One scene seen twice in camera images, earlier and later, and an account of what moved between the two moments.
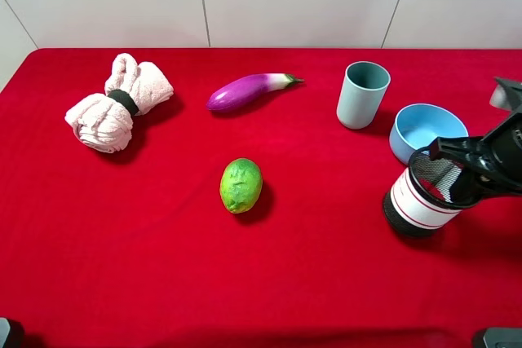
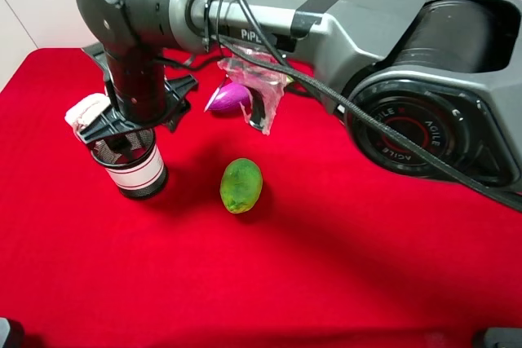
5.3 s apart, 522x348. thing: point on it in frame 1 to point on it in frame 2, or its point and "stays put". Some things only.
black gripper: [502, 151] to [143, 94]
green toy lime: [241, 185] stays put
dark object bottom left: [11, 333] stays put
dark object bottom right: [503, 337] stays put
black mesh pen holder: [420, 201] to [134, 162]
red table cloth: [233, 198] stays put
